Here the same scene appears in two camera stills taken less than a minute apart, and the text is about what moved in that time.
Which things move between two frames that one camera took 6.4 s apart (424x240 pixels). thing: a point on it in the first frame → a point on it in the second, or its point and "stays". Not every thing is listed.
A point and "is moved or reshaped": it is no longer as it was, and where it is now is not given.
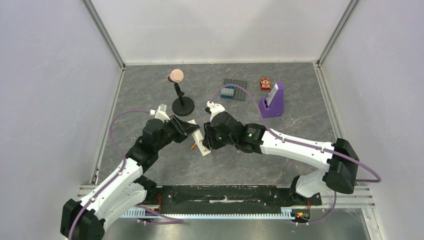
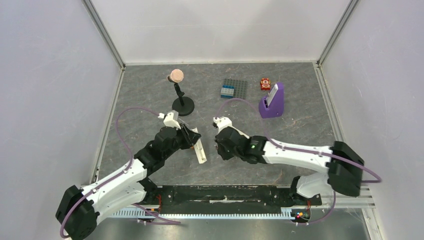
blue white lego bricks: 227,92 stays
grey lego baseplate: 239,93 stays
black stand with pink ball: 183,105 stays
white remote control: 198,138 is moved or reshaped
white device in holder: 272,93 stays
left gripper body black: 172,130 → 186,141
